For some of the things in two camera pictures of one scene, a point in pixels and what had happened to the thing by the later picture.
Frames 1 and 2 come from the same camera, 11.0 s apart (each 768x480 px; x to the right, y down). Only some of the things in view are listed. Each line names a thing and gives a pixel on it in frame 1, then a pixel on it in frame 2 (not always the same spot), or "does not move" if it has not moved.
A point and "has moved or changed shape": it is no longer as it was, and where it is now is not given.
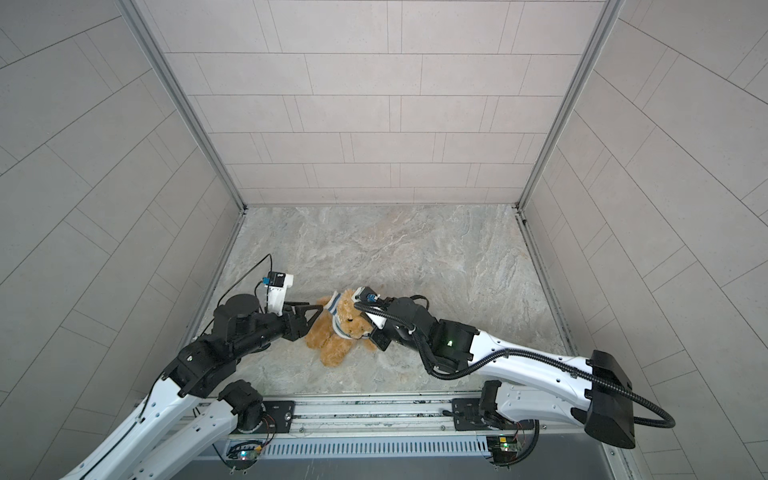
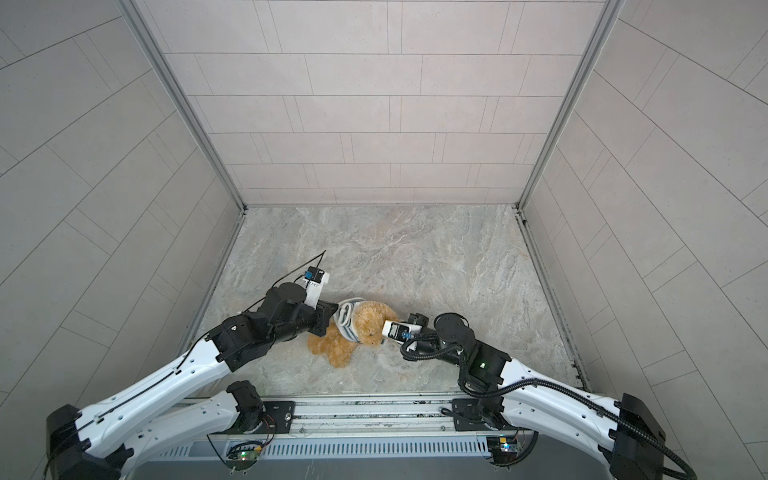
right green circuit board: [503, 448] does not move
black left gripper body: [289, 332] -> [316, 322]
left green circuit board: [243, 455] does not move
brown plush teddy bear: [324, 337] has moved or changed shape
